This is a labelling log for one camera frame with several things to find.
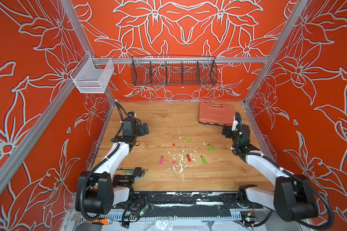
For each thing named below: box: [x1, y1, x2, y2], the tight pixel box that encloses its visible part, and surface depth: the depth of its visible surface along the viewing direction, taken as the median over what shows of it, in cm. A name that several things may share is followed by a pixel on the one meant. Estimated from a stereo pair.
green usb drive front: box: [200, 154, 208, 165], surface depth 89 cm
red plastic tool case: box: [198, 102, 234, 126], surface depth 109 cm
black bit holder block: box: [112, 174, 134, 187], surface depth 80 cm
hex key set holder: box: [116, 166, 149, 179], surface depth 84 cm
